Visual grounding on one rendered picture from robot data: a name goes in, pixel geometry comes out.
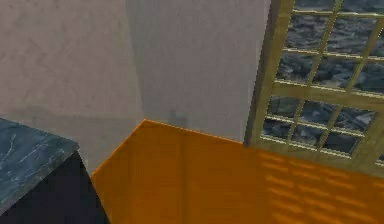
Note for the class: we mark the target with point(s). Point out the olive framed grid window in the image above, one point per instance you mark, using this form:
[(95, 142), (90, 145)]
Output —
[(266, 83)]

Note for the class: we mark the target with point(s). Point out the black counter with marble top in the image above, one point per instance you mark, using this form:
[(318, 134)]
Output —
[(30, 160)]

